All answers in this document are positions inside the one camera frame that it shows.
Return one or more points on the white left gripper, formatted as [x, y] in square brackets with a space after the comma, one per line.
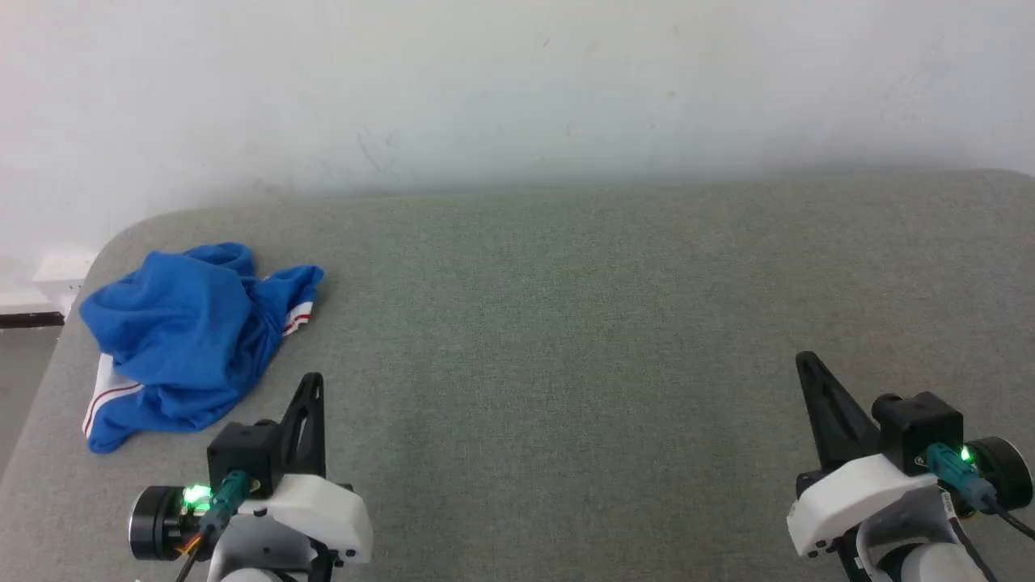
[323, 509]

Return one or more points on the white skirting board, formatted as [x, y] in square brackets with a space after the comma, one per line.
[24, 303]

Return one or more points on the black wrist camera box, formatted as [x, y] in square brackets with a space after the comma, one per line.
[242, 449]
[918, 428]

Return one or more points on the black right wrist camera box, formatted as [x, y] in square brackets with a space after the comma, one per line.
[918, 428]

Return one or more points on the grey-green fabric sofa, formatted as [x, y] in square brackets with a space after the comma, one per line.
[614, 339]

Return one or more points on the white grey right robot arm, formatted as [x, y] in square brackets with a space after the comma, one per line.
[999, 473]

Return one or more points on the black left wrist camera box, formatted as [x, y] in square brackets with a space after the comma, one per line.
[242, 449]

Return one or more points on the blue basketball jersey white trim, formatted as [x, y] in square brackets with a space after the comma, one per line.
[178, 331]

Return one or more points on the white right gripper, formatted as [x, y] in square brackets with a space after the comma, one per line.
[849, 493]

